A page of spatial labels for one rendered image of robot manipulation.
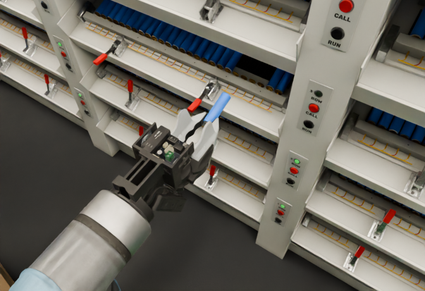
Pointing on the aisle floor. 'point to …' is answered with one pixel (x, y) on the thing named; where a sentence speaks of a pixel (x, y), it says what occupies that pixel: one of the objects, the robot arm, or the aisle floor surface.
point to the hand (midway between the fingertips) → (207, 124)
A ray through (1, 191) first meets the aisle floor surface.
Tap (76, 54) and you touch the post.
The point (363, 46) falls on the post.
